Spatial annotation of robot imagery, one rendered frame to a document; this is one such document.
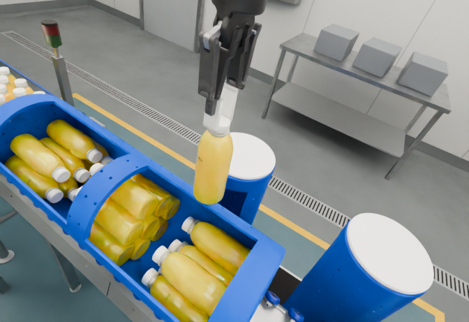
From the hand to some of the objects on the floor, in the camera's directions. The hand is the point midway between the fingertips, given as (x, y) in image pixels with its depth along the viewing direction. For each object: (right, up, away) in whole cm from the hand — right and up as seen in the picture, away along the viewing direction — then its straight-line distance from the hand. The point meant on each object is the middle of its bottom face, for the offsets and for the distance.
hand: (220, 108), depth 47 cm
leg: (-88, -88, +106) cm, 163 cm away
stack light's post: (-103, -46, +150) cm, 188 cm away
